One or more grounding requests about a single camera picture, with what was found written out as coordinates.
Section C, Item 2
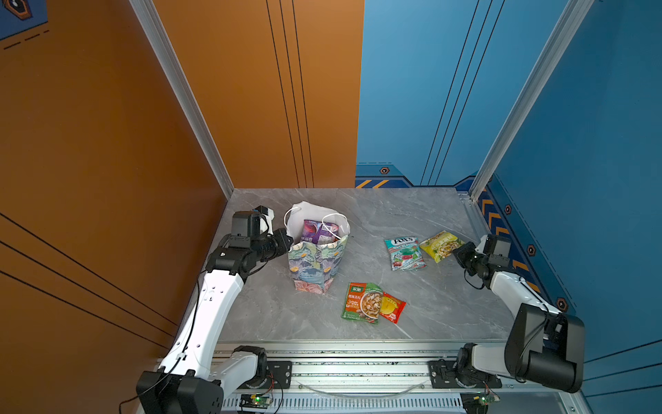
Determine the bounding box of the right aluminium corner post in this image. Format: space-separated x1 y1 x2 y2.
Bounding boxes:
468 0 594 204

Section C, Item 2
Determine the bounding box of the red snack packet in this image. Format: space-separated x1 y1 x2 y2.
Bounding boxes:
379 293 407 324

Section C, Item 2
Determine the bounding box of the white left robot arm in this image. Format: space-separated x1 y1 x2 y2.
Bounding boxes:
136 228 293 413

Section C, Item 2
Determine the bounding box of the aluminium corner post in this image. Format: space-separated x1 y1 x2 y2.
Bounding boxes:
468 0 594 204
129 0 234 199

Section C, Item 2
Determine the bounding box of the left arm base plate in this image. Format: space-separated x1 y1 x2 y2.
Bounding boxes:
238 361 293 390

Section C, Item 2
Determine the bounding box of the floral paper gift bag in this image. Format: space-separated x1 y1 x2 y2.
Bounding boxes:
284 201 350 294

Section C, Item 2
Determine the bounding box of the aluminium rail frame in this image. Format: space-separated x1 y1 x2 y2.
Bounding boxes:
211 340 590 413

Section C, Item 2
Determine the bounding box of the right circuit board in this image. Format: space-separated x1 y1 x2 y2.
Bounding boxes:
460 393 501 414

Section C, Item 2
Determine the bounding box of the teal Fox's cherry candy bag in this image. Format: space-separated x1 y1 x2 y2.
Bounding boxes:
384 236 426 271

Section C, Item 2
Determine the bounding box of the left green circuit board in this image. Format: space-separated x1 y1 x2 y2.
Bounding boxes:
239 394 273 412

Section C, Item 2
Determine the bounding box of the left aluminium corner post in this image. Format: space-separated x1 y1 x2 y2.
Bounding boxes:
129 0 234 199

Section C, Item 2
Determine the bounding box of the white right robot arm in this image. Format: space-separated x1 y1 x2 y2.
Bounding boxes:
453 235 585 393

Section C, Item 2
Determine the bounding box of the yellow green snack packet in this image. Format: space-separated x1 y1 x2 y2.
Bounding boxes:
420 231 464 263

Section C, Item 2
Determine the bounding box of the green noodle snack packet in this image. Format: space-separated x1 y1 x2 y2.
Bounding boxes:
341 282 384 324

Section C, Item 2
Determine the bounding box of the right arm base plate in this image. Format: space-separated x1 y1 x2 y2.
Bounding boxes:
428 359 503 389

